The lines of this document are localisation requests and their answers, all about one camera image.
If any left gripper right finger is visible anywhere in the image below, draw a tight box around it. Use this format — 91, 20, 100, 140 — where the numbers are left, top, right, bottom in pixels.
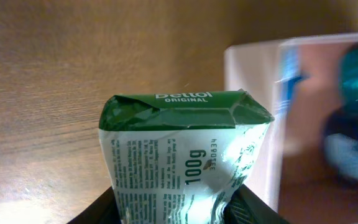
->
224, 184, 289, 224

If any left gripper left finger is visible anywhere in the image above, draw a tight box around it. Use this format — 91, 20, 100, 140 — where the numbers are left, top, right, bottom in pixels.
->
68, 187, 122, 224

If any green white soap packet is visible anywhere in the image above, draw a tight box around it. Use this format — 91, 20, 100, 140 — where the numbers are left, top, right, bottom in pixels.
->
99, 91, 273, 223

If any clear pump soap bottle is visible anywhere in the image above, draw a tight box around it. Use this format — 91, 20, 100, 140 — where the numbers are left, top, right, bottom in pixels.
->
321, 109, 358, 183

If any blue white toothbrush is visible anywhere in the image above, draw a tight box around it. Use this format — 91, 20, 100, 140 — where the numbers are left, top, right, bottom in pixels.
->
276, 46, 305, 114

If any white square cardboard box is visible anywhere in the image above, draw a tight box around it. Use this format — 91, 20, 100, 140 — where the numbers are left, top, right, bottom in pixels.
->
224, 33, 358, 223

